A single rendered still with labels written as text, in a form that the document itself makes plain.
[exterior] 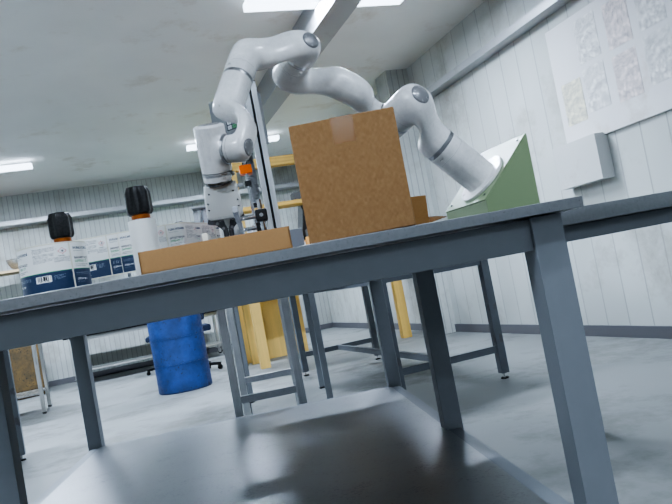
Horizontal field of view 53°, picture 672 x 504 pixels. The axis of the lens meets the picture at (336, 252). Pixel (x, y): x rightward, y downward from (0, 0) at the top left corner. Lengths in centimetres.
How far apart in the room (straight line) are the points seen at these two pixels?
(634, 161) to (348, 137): 345
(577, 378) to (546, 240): 25
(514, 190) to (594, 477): 118
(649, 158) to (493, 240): 351
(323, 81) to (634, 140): 296
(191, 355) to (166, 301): 527
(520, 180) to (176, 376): 468
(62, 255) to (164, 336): 433
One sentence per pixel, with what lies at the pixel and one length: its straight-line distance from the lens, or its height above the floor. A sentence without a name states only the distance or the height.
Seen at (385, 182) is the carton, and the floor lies 95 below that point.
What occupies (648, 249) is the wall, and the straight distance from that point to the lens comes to 482.
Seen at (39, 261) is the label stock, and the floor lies 98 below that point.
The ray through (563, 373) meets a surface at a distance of 130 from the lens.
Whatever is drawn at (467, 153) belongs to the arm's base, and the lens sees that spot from 230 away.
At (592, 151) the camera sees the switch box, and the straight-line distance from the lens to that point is 493.
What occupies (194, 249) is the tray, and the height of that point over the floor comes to 86.
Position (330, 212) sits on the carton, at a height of 91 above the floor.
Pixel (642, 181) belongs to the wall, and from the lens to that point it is 478.
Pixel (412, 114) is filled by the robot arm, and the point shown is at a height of 123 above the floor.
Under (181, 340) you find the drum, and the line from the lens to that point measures 643.
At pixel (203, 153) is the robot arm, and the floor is 116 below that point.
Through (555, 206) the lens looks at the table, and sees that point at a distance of 126.
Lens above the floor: 76
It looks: 2 degrees up
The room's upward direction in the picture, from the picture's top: 11 degrees counter-clockwise
